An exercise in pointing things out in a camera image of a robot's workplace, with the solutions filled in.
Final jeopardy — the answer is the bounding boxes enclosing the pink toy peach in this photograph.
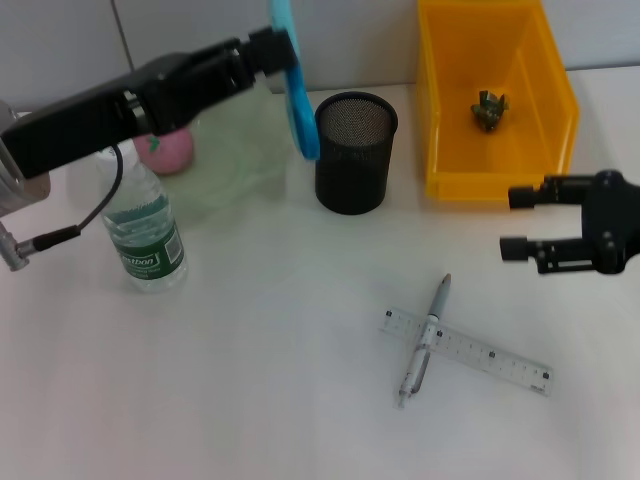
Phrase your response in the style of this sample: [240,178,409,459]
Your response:
[132,127,195,176]

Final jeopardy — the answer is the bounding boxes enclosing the green plastic wrapper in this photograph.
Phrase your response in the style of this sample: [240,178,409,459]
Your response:
[469,89,511,134]

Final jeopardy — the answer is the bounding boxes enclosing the transparent plastic ruler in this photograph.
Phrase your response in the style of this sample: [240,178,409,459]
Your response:
[377,307,554,398]

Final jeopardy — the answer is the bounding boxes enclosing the green glass fruit plate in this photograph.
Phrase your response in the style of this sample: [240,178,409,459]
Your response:
[164,82,296,224]

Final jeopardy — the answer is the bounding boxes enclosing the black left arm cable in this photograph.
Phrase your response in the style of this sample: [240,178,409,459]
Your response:
[0,143,126,274]

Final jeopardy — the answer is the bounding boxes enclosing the black mesh pen holder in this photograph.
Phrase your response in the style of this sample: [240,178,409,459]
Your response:
[313,91,400,216]

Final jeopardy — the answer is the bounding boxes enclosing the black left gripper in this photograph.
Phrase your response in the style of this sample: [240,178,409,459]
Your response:
[0,47,251,181]

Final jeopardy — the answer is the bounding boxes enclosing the blue scissors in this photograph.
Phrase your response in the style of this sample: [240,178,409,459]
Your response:
[269,0,322,162]

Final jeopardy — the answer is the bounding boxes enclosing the clear green-label water bottle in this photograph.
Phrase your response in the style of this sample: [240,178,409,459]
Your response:
[94,147,190,294]

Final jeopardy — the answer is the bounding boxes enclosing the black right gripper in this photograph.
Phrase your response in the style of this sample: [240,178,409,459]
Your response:
[499,169,640,275]

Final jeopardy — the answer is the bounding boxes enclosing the grey white pen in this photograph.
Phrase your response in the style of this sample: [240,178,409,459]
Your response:
[397,272,453,409]

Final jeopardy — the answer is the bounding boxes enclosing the yellow plastic bin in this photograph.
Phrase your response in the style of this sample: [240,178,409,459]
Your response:
[417,0,581,203]

